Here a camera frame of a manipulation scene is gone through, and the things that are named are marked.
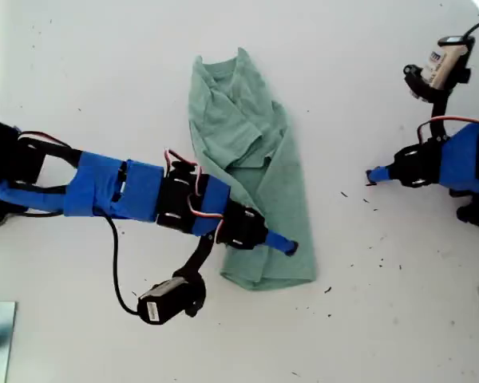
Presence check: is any shiny steel base plate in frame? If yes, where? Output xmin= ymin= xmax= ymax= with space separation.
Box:
xmin=0 ymin=301 xmax=18 ymax=383

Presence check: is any black camera stalk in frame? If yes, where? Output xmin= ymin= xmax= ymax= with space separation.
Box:
xmin=430 ymin=89 xmax=456 ymax=140
xmin=171 ymin=233 xmax=219 ymax=282

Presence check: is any cream black arm camera box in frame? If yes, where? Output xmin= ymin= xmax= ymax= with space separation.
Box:
xmin=402 ymin=35 xmax=475 ymax=103

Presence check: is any red white gripper wire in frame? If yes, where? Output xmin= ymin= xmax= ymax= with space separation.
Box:
xmin=417 ymin=115 xmax=479 ymax=159
xmin=164 ymin=148 xmax=227 ymax=243

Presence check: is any green t-shirt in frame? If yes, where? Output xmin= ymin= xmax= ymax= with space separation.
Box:
xmin=187 ymin=46 xmax=318 ymax=292

